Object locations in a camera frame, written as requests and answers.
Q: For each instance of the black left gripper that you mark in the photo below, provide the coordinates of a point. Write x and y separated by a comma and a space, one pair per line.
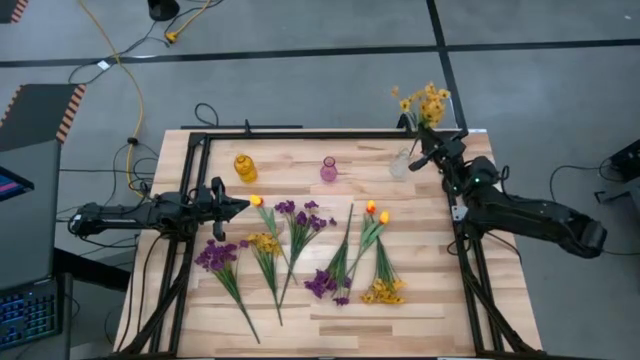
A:
219, 207

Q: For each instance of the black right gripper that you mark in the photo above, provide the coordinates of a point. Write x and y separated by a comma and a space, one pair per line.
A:
445, 147

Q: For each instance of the yellow artificial flower bunch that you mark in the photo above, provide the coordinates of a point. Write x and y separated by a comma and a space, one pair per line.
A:
431, 107
266, 244
382, 291

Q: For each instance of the purple artificial flower bunch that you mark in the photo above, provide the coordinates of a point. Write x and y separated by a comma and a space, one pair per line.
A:
322, 286
301, 218
217, 257

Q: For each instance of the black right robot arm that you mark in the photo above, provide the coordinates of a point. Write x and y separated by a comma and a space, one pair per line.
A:
525, 217

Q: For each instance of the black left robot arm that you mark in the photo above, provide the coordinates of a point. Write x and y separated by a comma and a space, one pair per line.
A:
125, 215

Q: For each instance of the yellow glass vase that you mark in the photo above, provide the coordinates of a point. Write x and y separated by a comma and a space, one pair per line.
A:
245, 170

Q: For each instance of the clear glass vase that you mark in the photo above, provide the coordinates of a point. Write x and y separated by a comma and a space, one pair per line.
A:
399, 165

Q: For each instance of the pink glass vase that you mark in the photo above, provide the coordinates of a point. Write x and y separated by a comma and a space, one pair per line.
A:
328, 172

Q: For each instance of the black floor tape strip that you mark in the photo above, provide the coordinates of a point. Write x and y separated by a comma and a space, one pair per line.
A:
300, 53
442, 50

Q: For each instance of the black round stand base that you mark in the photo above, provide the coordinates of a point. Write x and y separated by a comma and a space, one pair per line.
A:
162, 9

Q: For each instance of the black equipment box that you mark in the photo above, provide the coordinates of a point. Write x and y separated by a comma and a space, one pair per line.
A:
627, 160

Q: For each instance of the large black hazard-striped mat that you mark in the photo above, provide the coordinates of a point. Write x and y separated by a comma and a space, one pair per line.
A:
35, 115

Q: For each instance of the computer monitor screen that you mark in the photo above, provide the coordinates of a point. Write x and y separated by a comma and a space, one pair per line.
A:
12, 184

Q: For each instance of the backlit black keyboard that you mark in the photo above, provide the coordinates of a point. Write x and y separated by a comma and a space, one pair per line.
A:
27, 312

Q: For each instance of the small black hazard-striped mat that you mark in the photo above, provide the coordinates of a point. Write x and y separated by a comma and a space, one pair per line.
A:
7, 10

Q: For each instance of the black aluminium table frame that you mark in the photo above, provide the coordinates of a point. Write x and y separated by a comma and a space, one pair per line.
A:
300, 135

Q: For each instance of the silver frame bracket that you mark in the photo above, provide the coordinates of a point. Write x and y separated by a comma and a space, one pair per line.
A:
460, 213

